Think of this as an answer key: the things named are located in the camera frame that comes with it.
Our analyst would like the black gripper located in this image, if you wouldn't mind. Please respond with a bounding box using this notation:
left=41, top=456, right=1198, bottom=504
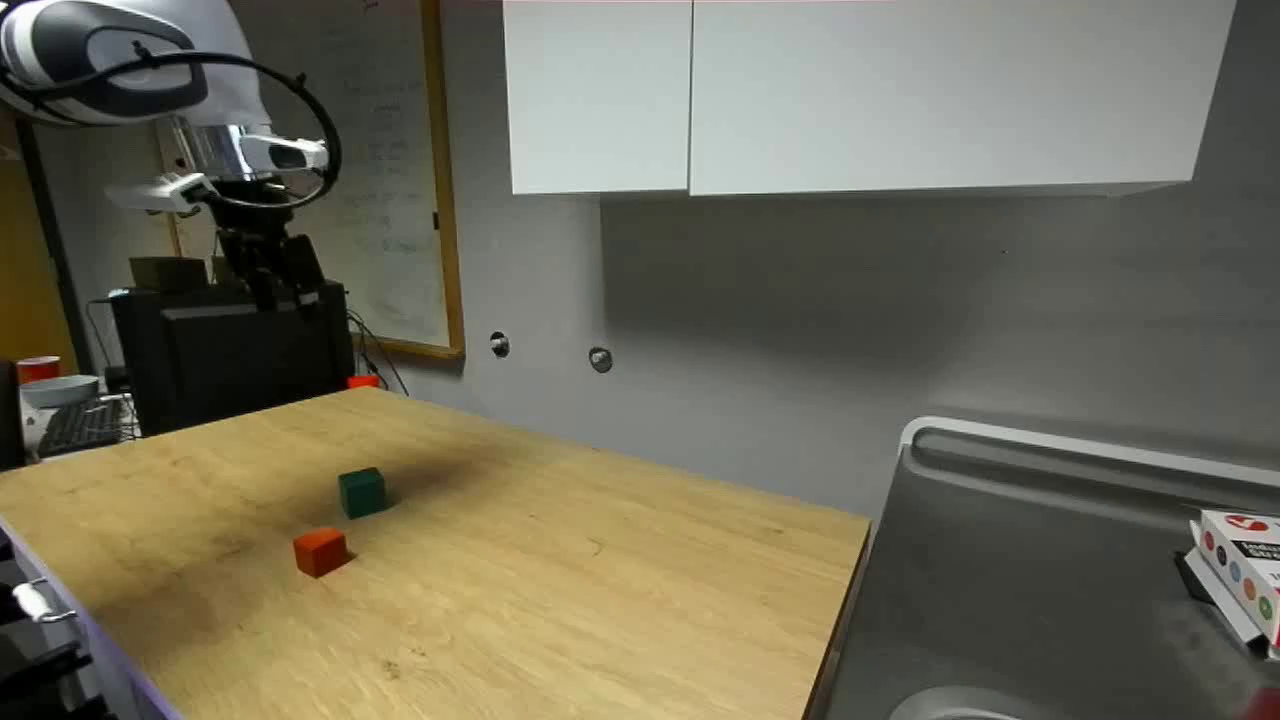
left=215, top=226, right=322, bottom=313

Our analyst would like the orange cube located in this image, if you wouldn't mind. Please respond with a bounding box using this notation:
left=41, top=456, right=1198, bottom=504
left=291, top=530, right=350, bottom=575

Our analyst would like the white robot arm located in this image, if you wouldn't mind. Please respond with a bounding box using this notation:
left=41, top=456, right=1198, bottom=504
left=0, top=0, right=344, bottom=313

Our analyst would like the green cube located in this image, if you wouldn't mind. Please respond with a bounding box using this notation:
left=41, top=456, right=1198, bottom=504
left=336, top=468, right=386, bottom=520

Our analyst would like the black computer monitor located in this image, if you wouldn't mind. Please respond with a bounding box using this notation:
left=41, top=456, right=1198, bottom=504
left=108, top=258, right=350, bottom=435

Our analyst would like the wood framed whiteboard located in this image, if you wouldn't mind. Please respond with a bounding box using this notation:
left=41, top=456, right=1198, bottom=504
left=231, top=0, right=465, bottom=359

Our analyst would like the white box with red lid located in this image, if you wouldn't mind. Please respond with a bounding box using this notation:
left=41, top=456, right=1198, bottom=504
left=14, top=357, right=134, bottom=456

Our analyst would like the stainless steel sink counter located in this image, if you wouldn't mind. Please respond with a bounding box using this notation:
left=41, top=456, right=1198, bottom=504
left=811, top=418, right=1280, bottom=720

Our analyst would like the white colourful game box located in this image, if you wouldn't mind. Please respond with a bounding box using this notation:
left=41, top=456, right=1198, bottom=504
left=1187, top=508, right=1280, bottom=660

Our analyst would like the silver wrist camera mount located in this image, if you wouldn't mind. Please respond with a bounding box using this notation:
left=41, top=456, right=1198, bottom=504
left=108, top=126, right=341, bottom=217

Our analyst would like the black cable loop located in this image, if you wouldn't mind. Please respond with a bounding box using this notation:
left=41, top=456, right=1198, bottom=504
left=0, top=48, right=344, bottom=217

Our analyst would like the round wall fitting left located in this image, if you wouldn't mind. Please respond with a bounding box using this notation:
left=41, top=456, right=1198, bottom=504
left=486, top=334, right=511, bottom=359

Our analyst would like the round wall fitting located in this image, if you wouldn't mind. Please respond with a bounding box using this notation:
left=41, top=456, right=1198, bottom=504
left=486, top=334, right=511, bottom=359
left=586, top=348, right=617, bottom=372

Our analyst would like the round wall fitting right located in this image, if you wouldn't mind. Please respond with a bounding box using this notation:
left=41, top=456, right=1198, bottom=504
left=586, top=348, right=617, bottom=372

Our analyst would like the white wall cabinet left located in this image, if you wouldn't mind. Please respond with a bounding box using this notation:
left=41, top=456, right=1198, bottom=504
left=498, top=0, right=693, bottom=195

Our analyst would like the white wall cabinet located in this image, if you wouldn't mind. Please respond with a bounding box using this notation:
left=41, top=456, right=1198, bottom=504
left=686, top=0, right=1237, bottom=195
left=498, top=0, right=693, bottom=195

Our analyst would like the white wall cabinet right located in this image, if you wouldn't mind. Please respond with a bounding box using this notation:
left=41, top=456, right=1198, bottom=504
left=686, top=0, right=1237, bottom=195

